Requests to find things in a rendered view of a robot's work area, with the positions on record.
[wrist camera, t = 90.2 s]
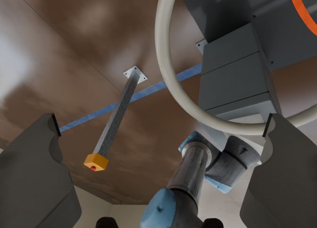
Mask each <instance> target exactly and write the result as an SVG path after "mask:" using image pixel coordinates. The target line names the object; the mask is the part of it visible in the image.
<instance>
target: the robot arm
mask: <svg viewBox="0 0 317 228"><path fill-rule="evenodd" d="M60 136H61V133H60V130H59V127H58V124H57V121H56V118H55V114H54V113H45V114H43V115H42V116H41V117H39V118H38V119H37V120H36V121H35V122H33V123H32V124H31V125H30V126H29V127H28V128H27V129H25V130H24V131H23V132H22V133H21V134H19V135H18V136H17V137H16V138H15V139H14V140H13V141H12V142H11V143H10V144H9V145H8V146H7V147H6V148H5V149H4V150H3V151H2V152H1V154H0V228H73V227H74V225H75V224H76V223H77V221H78V220H79V219H80V217H81V214H82V209H81V206H80V203H79V200H78V197H77V194H76V191H75V187H74V184H73V181H72V179H71V176H70V173H69V170H68V167H67V166H66V165H65V164H62V163H61V162H62V161H63V155H62V152H61V149H60V146H59V143H58V139H59V137H60ZM262 137H264V138H265V141H266V142H265V145H264V148H263V151H262V154H261V156H260V154H259V153H258V152H257V151H256V150H255V149H254V148H253V147H251V146H250V145H249V144H248V143H246V142H245V141H243V140H242V139H240V138H238V137H235V136H232V135H231V136H229V138H228V139H227V142H226V145H225V148H224V150H223V151H222V152H221V151H220V150H219V149H218V148H216V147H215V146H214V145H213V144H212V143H211V142H209V141H208V140H207V139H206V138H205V137H204V136H202V135H201V134H200V133H199V132H197V131H194V132H192V133H191V134H190V135H189V136H188V138H187V139H186V140H185V141H184V142H183V143H182V144H181V145H180V146H179V148H178V150H179V151H180V153H182V160H181V161H180V163H179V165H178V167H177V169H176V171H175V172H174V174H173V176H172V178H171V179H170V181H169V183H168V185H167V187H166V188H165V187H164V188H162V189H160V190H159V191H158V192H157V193H156V194H155V195H154V197H153V198H152V199H151V201H150V202H149V204H148V206H147V207H146V209H145V210H144V212H143V215H142V217H141V221H140V226H141V228H224V225H223V223H222V221H221V220H219V219H217V218H208V219H205V220H204V222H203V221H202V220H200V219H199V218H198V206H199V201H200V194H201V190H202V184H203V179H206V180H207V181H208V182H210V183H211V184H212V185H213V186H215V187H216V188H217V189H218V190H220V191H221V192H223V193H224V194H226V193H228V192H229V191H230V190H231V189H232V188H233V186H234V185H235V184H236V183H237V181H238V180H239V179H240V178H241V176H242V175H243V174H244V172H245V171H246V170H247V169H248V167H250V166H252V165H253V164H255V163H257V162H259V161H261V163H262V164H261V165H258V166H256V167H255V168H254V170H253V173H252V176H251V179H250V182H249V185H248V188H247V191H246V194H245V197H244V200H243V203H242V206H241V209H240V218H241V220H242V222H243V223H244V225H245V226H246V227H247V228H317V146H316V145H315V144H314V143H313V142H312V141H311V140H310V139H309V138H308V137H307V136H306V135H304V134H303V133H302V132H301V131H300V130H299V129H298V128H296V127H295V126H294V125H293V124H292V123H290V122H289V121H288V120H287V119H286V118H284V117H283V116H282V115H280V114H278V113H270V114H269V117H268V120H267V123H266V127H265V130H264V133H263V136H262ZM95 228H119V227H118V225H117V223H116V221H115V219H114V218H112V217H102V218H100V219H99V220H98V221H97V223H96V227H95Z"/></svg>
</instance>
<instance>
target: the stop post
mask: <svg viewBox="0 0 317 228"><path fill-rule="evenodd" d="M123 74H124V75H125V76H126V77H127V78H128V81H127V83H126V85H125V87H124V89H123V91H122V93H121V95H120V97H119V99H118V101H117V104H116V106H115V108H114V110H113V112H112V114H111V116H110V118H109V120H108V122H107V124H106V126H105V128H104V131H103V133H102V135H101V137H100V139H99V141H98V143H97V145H96V147H95V149H94V151H93V153H92V154H89V155H88V156H87V158H86V160H85V162H84V165H85V166H87V167H89V168H91V167H95V168H96V170H95V171H99V170H105V168H106V165H107V163H108V160H107V159H106V156H107V154H108V152H109V149H110V147H111V145H112V142H113V140H114V138H115V135H116V133H117V130H118V128H119V126H120V123H121V121H122V119H123V116H124V114H125V111H126V109H127V107H128V104H129V102H130V100H131V97H132V95H133V93H134V91H135V88H136V86H137V84H138V83H140V82H142V81H144V80H146V79H148V78H147V77H146V76H145V74H144V73H143V72H142V71H141V70H140V69H139V68H138V67H137V66H136V65H135V66H134V67H132V68H130V69H128V70H127V71H125V72H123Z"/></svg>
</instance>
